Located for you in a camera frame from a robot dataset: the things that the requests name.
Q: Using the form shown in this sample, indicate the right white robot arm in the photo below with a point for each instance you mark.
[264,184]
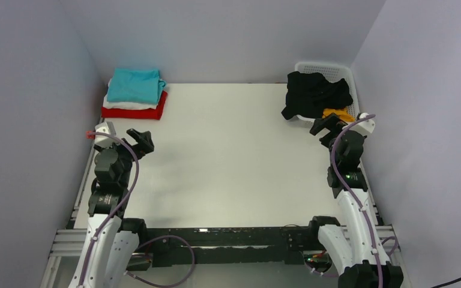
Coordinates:
[356,250]

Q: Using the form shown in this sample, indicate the black t shirt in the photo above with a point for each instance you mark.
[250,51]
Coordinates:
[309,95]

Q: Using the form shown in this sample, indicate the black cable corner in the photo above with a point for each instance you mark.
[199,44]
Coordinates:
[448,283]

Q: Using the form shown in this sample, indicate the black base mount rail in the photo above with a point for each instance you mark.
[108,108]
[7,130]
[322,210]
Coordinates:
[290,244]

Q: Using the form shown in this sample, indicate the folded red t shirt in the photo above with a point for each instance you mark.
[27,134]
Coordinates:
[153,114]

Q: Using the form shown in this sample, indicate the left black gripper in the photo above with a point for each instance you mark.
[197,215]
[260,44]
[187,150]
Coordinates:
[144,147]

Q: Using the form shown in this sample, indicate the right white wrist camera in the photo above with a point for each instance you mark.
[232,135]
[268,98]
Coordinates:
[364,127]

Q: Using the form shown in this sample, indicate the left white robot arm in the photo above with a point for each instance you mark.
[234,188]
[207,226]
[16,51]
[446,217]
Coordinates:
[110,239]

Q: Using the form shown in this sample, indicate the orange t shirt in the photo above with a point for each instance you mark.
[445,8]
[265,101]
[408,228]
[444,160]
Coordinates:
[342,114]

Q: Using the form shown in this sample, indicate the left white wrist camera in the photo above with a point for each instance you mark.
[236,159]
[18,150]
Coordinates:
[101,131]

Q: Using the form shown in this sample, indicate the folded cyan t shirt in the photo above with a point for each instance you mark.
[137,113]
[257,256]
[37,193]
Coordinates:
[135,86]

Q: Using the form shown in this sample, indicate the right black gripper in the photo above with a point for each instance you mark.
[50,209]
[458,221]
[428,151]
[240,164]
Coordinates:
[329,123]

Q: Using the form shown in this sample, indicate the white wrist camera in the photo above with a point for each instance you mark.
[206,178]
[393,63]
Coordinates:
[101,131]
[364,127]

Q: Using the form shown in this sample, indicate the aluminium frame rail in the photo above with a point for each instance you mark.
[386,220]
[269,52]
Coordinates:
[68,242]

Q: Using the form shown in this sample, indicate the folded white t shirt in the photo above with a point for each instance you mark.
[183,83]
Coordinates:
[127,105]

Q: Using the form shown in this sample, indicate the white plastic basket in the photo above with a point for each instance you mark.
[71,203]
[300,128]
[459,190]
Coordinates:
[333,72]

